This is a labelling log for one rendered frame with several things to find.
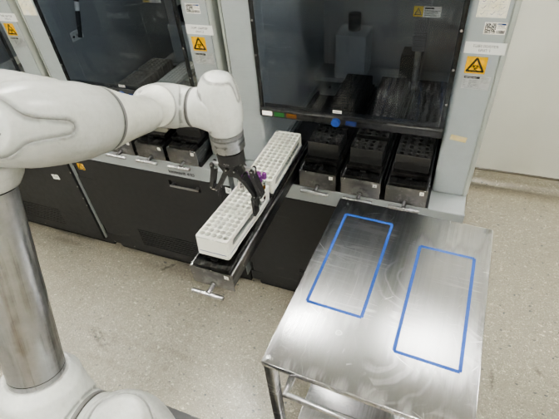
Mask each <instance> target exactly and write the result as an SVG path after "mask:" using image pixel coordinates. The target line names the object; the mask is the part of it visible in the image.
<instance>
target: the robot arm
mask: <svg viewBox="0 0 559 419"><path fill-rule="evenodd" d="M243 120H244V112H243V106H242V101H241V97H240V92H239V88H238V86H237V84H236V82H235V79H234V77H233V76H232V75H231V74H230V73H229V72H227V71H222V70H212V71H207V72H205V73H204V74H203V75H202V76H201V78H200V80H199V82H198V85H197V87H193V86H185V85H178V84H174V83H165V82H157V83H152V84H148V85H145V86H142V87H140V88H139V89H137V90H136V91H135V93H134V94H133V96H131V95H127V94H125V93H121V92H118V91H114V90H112V89H109V88H106V87H104V86H94V85H90V84H86V83H82V82H78V81H59V80H58V79H55V78H51V77H47V76H39V75H33V74H29V73H25V72H20V71H12V70H5V69H0V367H1V369H2V374H3V375H2V377H1V378H0V419H175V418H174V416H173V415H172V413H171V412H170V410H169V409H168V408H167V407H166V405H165V404H164V403H163V402H162V401H161V400H160V399H159V398H157V397H155V396H154V395H152V394H150V393H149V392H145V391H142V390H138V389H121V390H117V391H114V392H108V391H104V390H102V389H100V388H97V387H96V384H95V383H94V381H93V380H92V378H91V377H90V376H89V375H88V373H87V371H86V370H85V368H84V367H83V366H82V364H81V362H80V360H79V359H78V358H77V357H76V356H74V355H73V354H71V353H69V352H64V351H63V350H62V345H61V341H60V338H59V335H58V331H57V325H56V323H55V319H54V316H53V313H52V307H51V304H50V301H49V297H48V294H47V289H46V285H45V282H44V279H43V276H42V271H41V267H40V264H39V261H38V257H37V251H36V249H35V245H34V242H33V239H32V233H31V230H30V227H29V223H28V220H27V215H26V211H25V208H24V205H23V202H22V196H21V193H20V189H19V187H18V186H19V185H20V183H21V181H22V178H23V175H24V173H25V168H30V169H31V168H42V167H50V166H56V165H66V164H71V163H76V162H79V161H84V160H90V159H92V158H95V157H97V156H99V155H102V154H105V153H107V152H110V151H113V150H115V149H117V148H119V147H121V146H122V145H125V144H126V143H127V142H130V141H132V140H135V139H136V138H138V137H140V136H143V135H145V134H148V133H150V132H152V131H154V130H155V129H156V128H157V127H162V128H172V129H176V128H179V127H195V128H199V129H202V130H204V131H208V132H209V136H210V141H211V145H212V149H213V151H214V152H215V153H216V156H217V160H218V161H217V160H216V159H213V160H212V161H211V162H210V188H211V189H215V191H216V194H217V197H218V199H220V204H222V203H223V202H224V200H225V199H226V198H227V196H226V192H225V187H224V186H222V185H223V184H224V182H225V179H226V177H227V176H228V177H234V178H236V179H238V180H239V182H242V184H243V185H244V186H245V188H246V189H247V190H248V191H249V192H250V194H251V196H252V197H251V199H250V200H251V205H252V210H253V215H254V216H255V217H256V215H257V214H258V213H259V211H260V207H259V205H260V199H262V197H263V196H264V194H265V190H264V187H263V185H262V184H261V182H260V178H259V176H258V175H257V170H256V166H254V165H253V166H252V167H249V166H247V165H246V163H245V154H244V148H245V138H244V129H243ZM218 167H220V168H221V170H222V171H223V173H222V175H221V177H220V180H219V182H218V184H216V181H217V173H218ZM246 171H247V172H248V174H247V172H246ZM248 175H249V176H250V178H249V176H248ZM241 176H242V177H241ZM221 187H222V188H221Z"/></svg>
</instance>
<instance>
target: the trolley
mask: <svg viewBox="0 0 559 419"><path fill-rule="evenodd" d="M492 237H493V230H492V229H485V228H481V227H477V226H473V225H469V224H462V223H458V222H453V221H449V220H445V219H438V218H434V217H430V216H426V215H421V214H415V213H410V212H406V211H402V210H398V209H390V208H387V207H383V206H378V205H371V204H367V203H363V202H358V201H355V200H347V199H343V198H340V199H339V202H338V204H337V206H336V208H335V210H334V212H333V214H332V216H331V218H330V220H329V222H328V224H327V226H326V228H325V231H324V233H323V235H322V237H321V239H320V241H319V243H318V245H317V247H316V249H315V251H314V253H313V255H312V258H311V260H310V261H309V264H308V266H307V268H306V270H305V271H304V274H303V276H302V278H301V280H300V281H299V284H298V287H297V289H296V290H295V292H294V295H293V297H292V299H291V300H290V302H289V305H288V307H287V309H286V310H285V312H284V316H283V317H282V319H281V321H280V323H279V326H278V327H277V329H276V331H275V334H274V336H273V337H272V339H271V341H270V345H269V346H268V348H267V350H266V352H265V355H264V356H263V358H262V360H261V363H262V365H263V366H264V369H265V376H266V381H267V385H268V389H269V394H270V401H271V406H272V410H273V414H274V419H286V417H285V411H284V401H283V397H284V398H286V399H289V400H291V401H293V402H297V403H299V404H301V405H303V406H302V408H301V411H300V413H299V417H298V419H476V417H477V400H478V391H479V382H480V372H481V363H482V346H483V337H484V328H485V318H486V309H487V291H488V283H489V274H490V264H491V255H492ZM279 372H282V373H284V374H287V375H289V376H288V379H287V382H286V384H285V386H284V390H283V393H282V391H281V385H280V375H279ZM295 378H298V379H300V380H303V381H305V382H309V383H311V384H310V387H309V390H308V393H307V395H306V398H305V399H304V398H302V397H298V396H296V395H294V394H292V393H289V391H290V389H291V387H292V386H293V384H294V381H295Z"/></svg>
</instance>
